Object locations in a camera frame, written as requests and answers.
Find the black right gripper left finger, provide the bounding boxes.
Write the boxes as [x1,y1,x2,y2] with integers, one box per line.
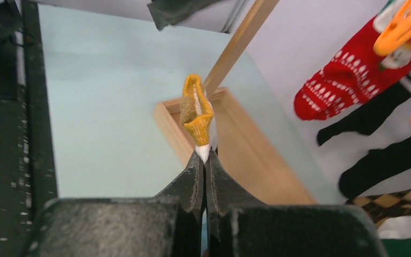
[21,153,203,256]

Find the brown argyle sock left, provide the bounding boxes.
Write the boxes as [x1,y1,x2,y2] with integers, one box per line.
[346,189,411,227]

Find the green sock yellow cuff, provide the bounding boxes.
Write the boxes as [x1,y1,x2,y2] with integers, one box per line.
[382,238,411,257]

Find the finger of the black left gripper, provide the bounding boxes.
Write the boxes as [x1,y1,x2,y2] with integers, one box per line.
[147,0,219,31]

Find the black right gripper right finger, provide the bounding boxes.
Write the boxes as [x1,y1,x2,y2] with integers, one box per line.
[205,151,387,256]

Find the red patterned sock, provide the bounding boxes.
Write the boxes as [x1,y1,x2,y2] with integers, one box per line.
[293,20,411,120]

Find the wooden hanger stand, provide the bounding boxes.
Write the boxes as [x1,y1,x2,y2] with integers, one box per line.
[152,0,316,206]

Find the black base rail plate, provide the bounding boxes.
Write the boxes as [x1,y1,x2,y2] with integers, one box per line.
[0,1,58,256]

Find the black sock white stripes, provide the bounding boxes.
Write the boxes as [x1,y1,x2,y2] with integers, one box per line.
[316,71,411,146]

